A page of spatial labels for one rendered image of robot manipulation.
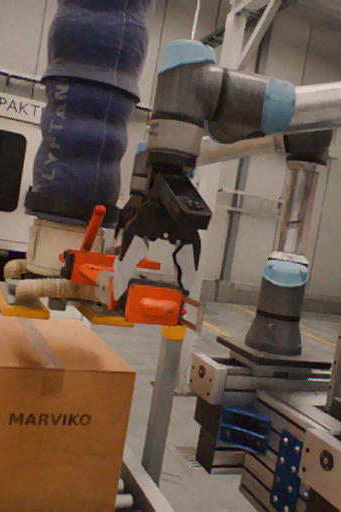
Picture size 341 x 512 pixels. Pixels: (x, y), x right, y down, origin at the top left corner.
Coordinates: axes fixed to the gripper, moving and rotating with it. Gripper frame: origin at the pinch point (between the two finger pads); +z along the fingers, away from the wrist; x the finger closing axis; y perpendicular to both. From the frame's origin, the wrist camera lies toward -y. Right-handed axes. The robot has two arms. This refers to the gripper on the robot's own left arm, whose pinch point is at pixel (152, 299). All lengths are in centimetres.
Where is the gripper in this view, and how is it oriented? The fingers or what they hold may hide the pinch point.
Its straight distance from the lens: 74.4
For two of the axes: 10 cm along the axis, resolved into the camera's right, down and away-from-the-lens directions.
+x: -9.2, -1.4, -3.7
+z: -1.7, 9.8, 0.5
